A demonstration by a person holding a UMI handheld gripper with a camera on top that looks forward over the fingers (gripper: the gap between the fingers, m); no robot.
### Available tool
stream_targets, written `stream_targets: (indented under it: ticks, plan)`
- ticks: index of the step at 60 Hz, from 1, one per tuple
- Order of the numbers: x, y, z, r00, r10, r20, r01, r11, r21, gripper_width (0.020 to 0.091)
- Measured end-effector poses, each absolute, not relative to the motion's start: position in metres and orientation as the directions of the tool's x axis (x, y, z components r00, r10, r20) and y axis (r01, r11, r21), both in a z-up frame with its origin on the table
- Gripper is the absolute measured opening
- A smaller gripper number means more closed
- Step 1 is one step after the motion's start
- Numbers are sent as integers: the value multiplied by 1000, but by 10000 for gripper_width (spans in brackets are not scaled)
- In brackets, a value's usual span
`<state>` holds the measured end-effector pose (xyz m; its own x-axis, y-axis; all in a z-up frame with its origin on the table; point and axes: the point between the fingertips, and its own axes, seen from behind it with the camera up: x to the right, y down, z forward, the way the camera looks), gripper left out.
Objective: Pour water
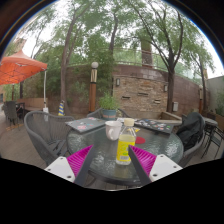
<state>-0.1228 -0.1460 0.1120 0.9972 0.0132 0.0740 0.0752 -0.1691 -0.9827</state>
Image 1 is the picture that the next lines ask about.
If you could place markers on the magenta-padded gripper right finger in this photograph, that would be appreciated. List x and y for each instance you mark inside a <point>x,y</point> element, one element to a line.
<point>165,166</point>

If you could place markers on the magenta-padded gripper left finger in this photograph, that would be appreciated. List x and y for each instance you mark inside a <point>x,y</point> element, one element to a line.
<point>60,166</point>

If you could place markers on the clear bottle with yellow label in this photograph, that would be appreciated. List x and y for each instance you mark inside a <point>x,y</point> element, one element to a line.
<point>124,148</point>

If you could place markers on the black laptop with stickers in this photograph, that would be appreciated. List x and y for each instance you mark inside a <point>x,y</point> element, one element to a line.
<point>156,126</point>

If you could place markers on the black backpack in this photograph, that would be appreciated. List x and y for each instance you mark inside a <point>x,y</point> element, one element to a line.
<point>190,130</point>

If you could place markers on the grey laptop with stickers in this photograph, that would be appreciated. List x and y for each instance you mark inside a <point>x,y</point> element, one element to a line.
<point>85,124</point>

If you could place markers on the yellow and blue striped cone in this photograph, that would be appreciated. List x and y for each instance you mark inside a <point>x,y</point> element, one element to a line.
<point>61,109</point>

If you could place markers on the white ceramic mug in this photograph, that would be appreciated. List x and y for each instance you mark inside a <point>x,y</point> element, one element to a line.
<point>112,130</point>

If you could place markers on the wooden bench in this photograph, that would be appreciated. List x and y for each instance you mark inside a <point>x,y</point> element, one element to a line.
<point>31,102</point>

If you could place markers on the group of dark patio chairs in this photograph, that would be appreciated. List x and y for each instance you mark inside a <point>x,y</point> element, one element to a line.
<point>11,111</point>

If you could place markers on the green plant in blue pot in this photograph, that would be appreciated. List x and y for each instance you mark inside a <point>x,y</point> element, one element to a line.
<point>109,108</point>

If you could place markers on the orange canopy tent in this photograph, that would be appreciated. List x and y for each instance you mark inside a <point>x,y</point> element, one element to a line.
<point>18,68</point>

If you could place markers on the white wall utility box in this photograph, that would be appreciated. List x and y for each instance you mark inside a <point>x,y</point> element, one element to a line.
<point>175,106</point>

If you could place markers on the black wall lantern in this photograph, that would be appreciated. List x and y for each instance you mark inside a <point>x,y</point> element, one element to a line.
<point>165,88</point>
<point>117,82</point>

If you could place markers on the wooden lamp post with globe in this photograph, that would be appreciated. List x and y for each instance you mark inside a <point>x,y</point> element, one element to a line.
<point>93,93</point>

